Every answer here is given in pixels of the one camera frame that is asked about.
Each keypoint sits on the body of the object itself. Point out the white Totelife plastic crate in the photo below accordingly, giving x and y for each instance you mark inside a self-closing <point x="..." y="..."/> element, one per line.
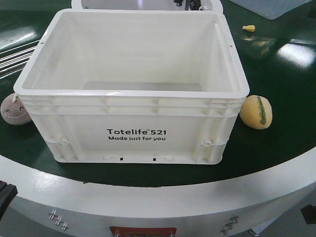
<point x="110" y="86"/>

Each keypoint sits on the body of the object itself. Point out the yellow plush burger toy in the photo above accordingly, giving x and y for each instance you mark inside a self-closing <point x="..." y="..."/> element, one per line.
<point x="256" y="112"/>

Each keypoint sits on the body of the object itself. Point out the grey smiley plush ball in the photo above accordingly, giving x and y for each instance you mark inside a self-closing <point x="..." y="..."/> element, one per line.
<point x="13" y="111"/>

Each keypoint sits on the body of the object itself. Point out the clear plastic storage box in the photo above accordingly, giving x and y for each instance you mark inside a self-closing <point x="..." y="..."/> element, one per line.
<point x="270" y="9"/>

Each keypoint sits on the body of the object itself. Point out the black bearing mounts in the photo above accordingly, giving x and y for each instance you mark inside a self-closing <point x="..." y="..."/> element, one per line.
<point x="188" y="4"/>

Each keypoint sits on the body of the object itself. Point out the red warning label plate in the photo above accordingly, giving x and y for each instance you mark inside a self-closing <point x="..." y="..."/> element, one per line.
<point x="142" y="232"/>

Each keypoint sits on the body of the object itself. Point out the small yellow rubber bulb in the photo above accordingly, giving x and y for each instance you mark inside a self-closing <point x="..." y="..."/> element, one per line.
<point x="249" y="28"/>

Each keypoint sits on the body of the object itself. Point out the white outer conveyor rim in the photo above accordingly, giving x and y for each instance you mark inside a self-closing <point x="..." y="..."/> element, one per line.
<point x="214" y="209"/>

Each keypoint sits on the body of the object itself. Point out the steel roller conveyor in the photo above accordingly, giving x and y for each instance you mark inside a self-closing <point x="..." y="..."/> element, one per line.
<point x="15" y="59"/>

